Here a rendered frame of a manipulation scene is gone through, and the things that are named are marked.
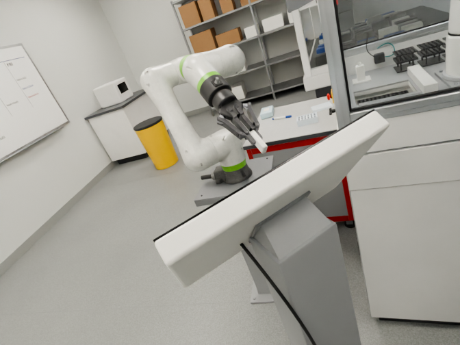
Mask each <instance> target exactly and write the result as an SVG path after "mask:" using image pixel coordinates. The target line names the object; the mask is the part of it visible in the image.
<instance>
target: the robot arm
mask: <svg viewBox="0 0 460 345"><path fill-rule="evenodd" d="M244 65H245V56H244V53H243V51H242V50H241V48H239V47H238V46H236V45H234V44H226V45H224V46H222V47H219V48H217V49H214V50H211V51H206V52H202V53H195V54H191V55H184V56H181V57H178V58H177V59H174V60H172V61H170V62H167V63H165V64H160V65H157V66H152V67H149V68H147V69H145V70H144V71H143V72H142V74H141V76H140V84H141V86H142V88H143V90H144V91H145V92H146V93H147V95H148V96H149V98H150V99H151V100H152V102H153V103H154V104H155V106H156V108H157V109H158V111H159V112H160V114H161V115H162V118H163V119H164V121H165V122H166V124H167V126H168V128H169V129H170V132H171V134H172V136H173V138H174V139H175V142H176V144H177V147H178V149H179V152H180V154H181V156H182V159H183V162H184V164H185V165H186V167H187V168H189V169H190V170H192V171H195V172H200V171H203V170H205V169H207V168H209V167H210V166H213V165H214V164H217V163H218V162H220V166H217V167H216V169H215V171H214V172H212V173H211V174H210V175H202V176H201V180H204V179H213V180H216V184H220V183H222V182H225V183H228V184H235V183H240V182H243V181H245V180H247V179H248V178H249V177H250V176H251V175H252V170H251V169H250V168H249V167H248V165H247V163H246V156H245V153H244V149H243V146H242V142H241V139H242V138H245V140H248V141H249V142H250V143H251V144H252V145H255V146H256V147H257V148H258V149H259V150H260V151H261V153H262V154H263V153H265V152H266V151H267V148H268V146H267V145H266V143H265V142H264V141H263V140H262V139H263V137H262V135H261V134H260V133H259V132H258V131H259V126H260V124H259V121H258V119H257V117H256V115H255V113H254V111H253V110H252V108H251V102H248V103H247V104H245V103H242V102H241V101H239V100H238V99H237V98H236V96H235V95H234V94H233V93H232V88H231V86H230V85H229V84H228V83H227V82H226V81H225V79H224V78H226V77H232V76H235V75H237V74H239V73H240V72H241V71H242V69H243V68H244ZM185 83H189V84H190V85H191V86H193V87H194V88H195V89H196V90H197V91H198V92H199V93H200V95H201V96H202V97H203V98H204V99H205V101H206V102H207V103H208V105H209V106H210V107H214V108H215V109H216V111H217V112H218V113H219V116H218V117H217V124H218V125H221V126H223V127H224V129H221V130H219V131H217V132H215V133H213V134H212V135H210V136H208V137H206V138H201V137H200V136H199V135H198V134H197V132H196V130H195V129H194V127H193V126H192V124H191V123H190V121H189V120H188V118H187V116H186V115H185V113H184V111H183V110H182V108H181V106H180V104H179V102H178V100H177V98H176V96H175V93H174V92H173V87H175V86H178V85H181V84H185ZM243 108H244V109H245V111H247V114H248V117H249V118H250V120H251V121H250V120H249V119H248V118H247V117H246V115H245V114H244V112H243ZM226 119H227V120H226ZM228 120H230V121H231V122H232V123H233V124H234V125H235V126H234V125H232V124H231V123H230V122H229V121H228ZM242 123H243V124H244V125H245V126H244V125H243V124H242ZM248 130H249V131H248ZM249 132H250V133H249Z"/></svg>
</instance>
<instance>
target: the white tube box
mask: <svg viewBox="0 0 460 345"><path fill-rule="evenodd" d="M296 122H297V125H298V127H301V126H304V125H310V124H313V123H318V116H317V112H314V113H310V114H306V115H302V116H297V117H296Z"/></svg>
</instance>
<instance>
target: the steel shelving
mask: <svg viewBox="0 0 460 345"><path fill-rule="evenodd" d="M187 1H190V0H176V1H174V2H172V1H170V4H171V6H172V9H173V11H174V13H175V16H176V19H177V22H178V24H179V28H180V30H181V33H182V35H183V39H184V40H185V43H186V46H187V48H188V51H189V54H190V55H191V54H192V53H191V50H190V48H189V45H188V42H187V40H186V37H185V34H184V31H188V30H190V33H191V35H194V34H193V33H192V29H193V28H195V27H198V26H200V25H204V24H206V23H208V22H211V21H214V20H216V19H218V18H221V17H224V16H226V15H229V14H232V13H234V12H237V11H239V10H242V9H244V8H247V7H250V9H251V14H252V17H253V22H254V25H255V29H256V32H257V36H254V37H252V38H248V39H246V38H244V39H243V40H241V41H239V42H236V43H234V45H238V44H242V43H243V42H247V41H249V40H253V39H256V38H258V40H259V45H260V48H261V52H262V55H263V59H264V61H261V62H258V63H255V64H251V65H249V66H248V68H247V69H246V70H245V71H242V72H240V73H239V74H237V75H241V74H244V73H247V72H250V71H254V70H257V69H259V68H263V67H266V70H267V74H268V78H269V81H270V86H266V87H264V88H260V89H257V90H253V91H250V92H247V94H246V97H245V98H244V99H240V100H239V101H241V102H243V101H247V100H250V99H254V98H257V97H262V96H265V95H267V94H272V93H273V97H274V99H276V97H275V94H274V93H275V92H279V91H282V90H287V89H289V88H293V87H297V86H301V85H303V84H304V83H303V77H304V76H302V77H297V78H295V79H291V80H287V81H283V82H281V83H278V84H275V82H274V77H273V75H272V70H271V67H270V65H272V64H276V63H279V62H282V61H285V60H289V59H292V58H295V57H298V56H300V53H299V49H298V50H295V51H292V52H289V53H286V54H283V55H279V56H277V57H273V58H270V59H268V54H267V51H266V46H265V43H264V38H263V36H265V35H267V34H271V33H272V32H275V31H279V30H281V29H285V28H286V27H290V26H293V25H294V24H293V23H286V24H285V25H284V26H282V27H278V28H276V29H273V30H270V31H267V32H264V31H263V32H261V27H260V24H259V19H258V16H257V11H256V9H255V4H257V3H260V2H262V1H265V0H258V1H255V2H252V3H251V1H250V0H248V5H245V6H242V7H240V8H237V9H235V10H232V11H230V12H227V13H224V14H221V15H220V16H217V17H214V18H211V19H209V20H207V21H204V22H202V23H199V24H197V25H193V26H191V27H189V28H186V29H182V26H181V23H180V21H179V18H178V16H177V13H176V10H175V7H174V5H179V4H181V6H182V5H183V4H182V3H185V2H187ZM252 6H253V9H254V11H255V16H256V19H257V23H258V24H259V29H260V32H261V33H260V34H259V32H258V29H257V24H256V21H255V16H254V14H253V9H252ZM260 37H261V40H262V42H263V46H264V50H263V47H262V44H261V40H260ZM264 51H265V54H266V58H267V60H266V58H265V55H264ZM268 66H269V69H270V73H269V70H268ZM270 74H271V77H272V82H273V85H272V82H271V78H270ZM237 75H235V76H237ZM235 76H232V77H235ZM228 78H231V77H226V78H224V79H228ZM209 108H210V110H211V112H212V116H214V112H213V110H215V108H214V107H210V106H209Z"/></svg>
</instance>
